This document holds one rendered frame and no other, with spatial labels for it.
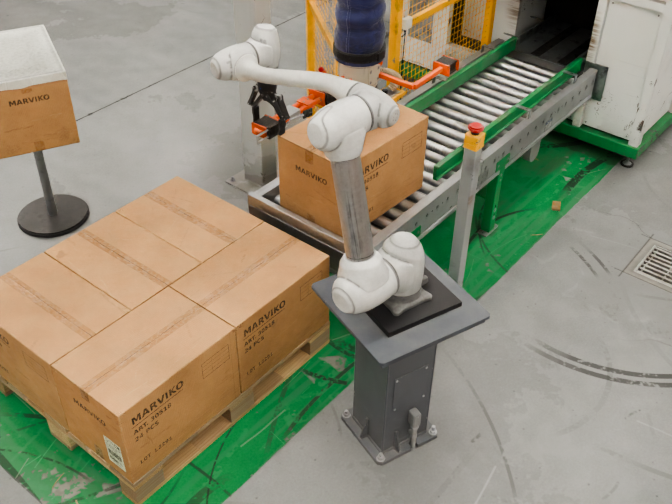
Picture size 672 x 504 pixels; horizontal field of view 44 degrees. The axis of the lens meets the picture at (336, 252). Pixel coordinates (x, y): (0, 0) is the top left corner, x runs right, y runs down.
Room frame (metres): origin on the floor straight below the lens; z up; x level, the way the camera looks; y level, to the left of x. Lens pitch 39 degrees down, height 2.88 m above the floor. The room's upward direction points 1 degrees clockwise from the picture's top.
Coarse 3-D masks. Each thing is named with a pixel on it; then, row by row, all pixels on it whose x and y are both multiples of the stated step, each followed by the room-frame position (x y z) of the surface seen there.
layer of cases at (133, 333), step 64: (192, 192) 3.35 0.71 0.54; (64, 256) 2.84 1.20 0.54; (128, 256) 2.84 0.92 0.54; (192, 256) 2.85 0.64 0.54; (256, 256) 2.86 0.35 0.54; (320, 256) 2.86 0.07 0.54; (0, 320) 2.42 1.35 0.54; (64, 320) 2.43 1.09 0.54; (128, 320) 2.43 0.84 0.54; (192, 320) 2.44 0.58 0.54; (256, 320) 2.50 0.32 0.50; (320, 320) 2.82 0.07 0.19; (64, 384) 2.14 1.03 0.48; (128, 384) 2.09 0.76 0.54; (192, 384) 2.21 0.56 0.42; (128, 448) 1.95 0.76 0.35
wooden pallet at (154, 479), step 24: (312, 336) 2.77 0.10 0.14; (288, 360) 2.73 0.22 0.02; (0, 384) 2.51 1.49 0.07; (264, 384) 2.57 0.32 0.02; (240, 408) 2.39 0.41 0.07; (216, 432) 2.29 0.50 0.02; (96, 456) 2.08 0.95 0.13; (168, 456) 2.07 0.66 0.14; (192, 456) 2.17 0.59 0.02; (120, 480) 1.99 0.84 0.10; (144, 480) 1.97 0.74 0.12; (168, 480) 2.06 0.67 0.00
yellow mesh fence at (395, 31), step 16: (400, 0) 4.26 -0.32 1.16; (432, 0) 4.55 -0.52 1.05; (448, 0) 4.66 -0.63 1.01; (464, 0) 4.83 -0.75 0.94; (496, 0) 5.10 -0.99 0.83; (400, 16) 4.27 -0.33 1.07; (416, 16) 4.42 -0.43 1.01; (400, 32) 4.27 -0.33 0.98; (464, 32) 4.86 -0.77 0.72; (448, 48) 4.72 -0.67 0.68; (480, 48) 5.10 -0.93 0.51; (400, 64) 4.33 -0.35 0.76
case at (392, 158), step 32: (384, 128) 3.30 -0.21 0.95; (416, 128) 3.34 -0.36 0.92; (288, 160) 3.18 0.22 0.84; (320, 160) 3.05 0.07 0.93; (384, 160) 3.17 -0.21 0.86; (416, 160) 3.36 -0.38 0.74; (288, 192) 3.18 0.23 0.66; (320, 192) 3.05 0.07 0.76; (384, 192) 3.18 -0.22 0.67; (320, 224) 3.05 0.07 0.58
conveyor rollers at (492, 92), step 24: (480, 72) 4.68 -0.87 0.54; (504, 72) 4.68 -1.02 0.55; (528, 72) 4.69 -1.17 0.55; (552, 72) 4.69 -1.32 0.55; (456, 96) 4.37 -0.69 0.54; (480, 96) 4.37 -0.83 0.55; (504, 96) 4.38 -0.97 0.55; (552, 96) 4.38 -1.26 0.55; (432, 120) 4.14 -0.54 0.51; (456, 120) 4.15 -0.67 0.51; (480, 120) 4.08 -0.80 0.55; (432, 144) 3.83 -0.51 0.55; (456, 144) 3.83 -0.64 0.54; (432, 168) 3.60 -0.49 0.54; (456, 168) 3.61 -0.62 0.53
